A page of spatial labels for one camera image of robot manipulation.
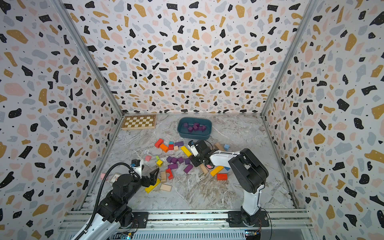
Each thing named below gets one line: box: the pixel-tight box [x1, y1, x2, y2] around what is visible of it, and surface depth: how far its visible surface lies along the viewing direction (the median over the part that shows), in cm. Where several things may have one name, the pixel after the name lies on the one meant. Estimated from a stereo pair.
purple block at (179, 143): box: [174, 141, 184, 147], surface depth 107 cm
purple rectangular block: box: [183, 163, 194, 174], surface depth 94 cm
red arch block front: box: [166, 168, 174, 180], surface depth 91 cm
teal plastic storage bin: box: [177, 117, 213, 140], surface depth 113 cm
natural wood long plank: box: [200, 163, 208, 174], surface depth 93 cm
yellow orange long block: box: [210, 165, 225, 177], surface depth 91 cm
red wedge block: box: [217, 173, 228, 181], surface depth 90 cm
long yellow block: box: [181, 145, 192, 157], surface depth 101 cm
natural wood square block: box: [160, 183, 172, 192], surface depth 85 cm
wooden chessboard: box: [121, 114, 157, 131], surface depth 115 cm
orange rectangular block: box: [159, 143, 169, 153], surface depth 101 cm
